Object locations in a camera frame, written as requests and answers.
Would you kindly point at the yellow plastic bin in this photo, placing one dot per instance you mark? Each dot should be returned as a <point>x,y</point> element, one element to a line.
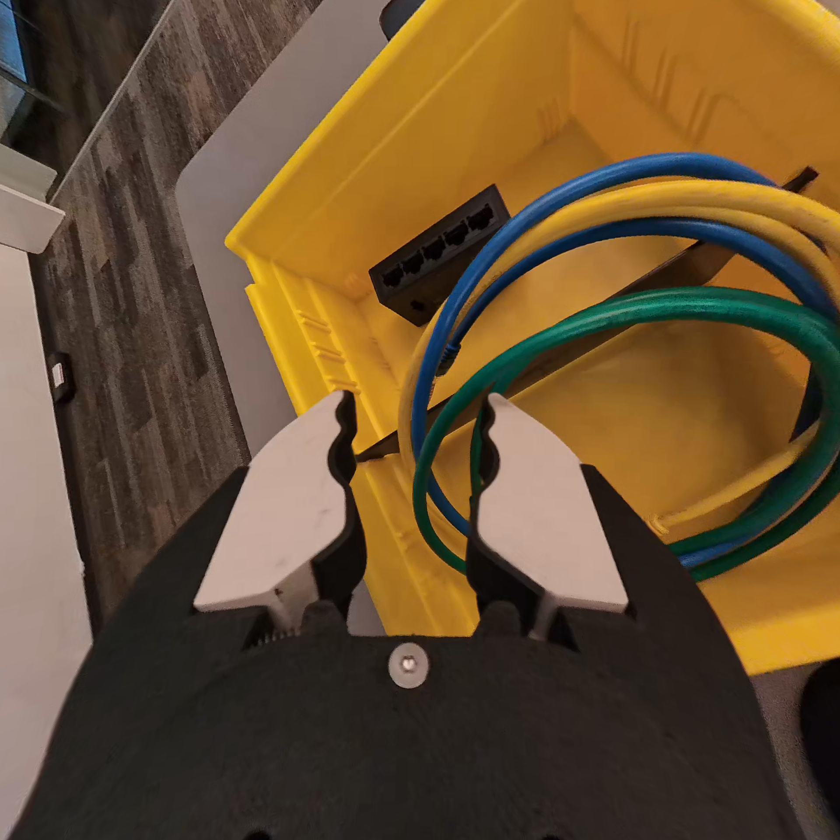
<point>420,131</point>

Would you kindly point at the black network switch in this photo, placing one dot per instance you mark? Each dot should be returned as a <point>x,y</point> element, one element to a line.
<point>413,282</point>

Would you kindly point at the black floor device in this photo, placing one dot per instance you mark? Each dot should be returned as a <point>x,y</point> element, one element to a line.
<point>61,377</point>

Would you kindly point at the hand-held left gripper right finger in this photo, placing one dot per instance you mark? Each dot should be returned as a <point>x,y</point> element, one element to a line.
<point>544,525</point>

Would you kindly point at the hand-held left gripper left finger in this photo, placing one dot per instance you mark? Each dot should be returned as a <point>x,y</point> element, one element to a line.
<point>275,525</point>

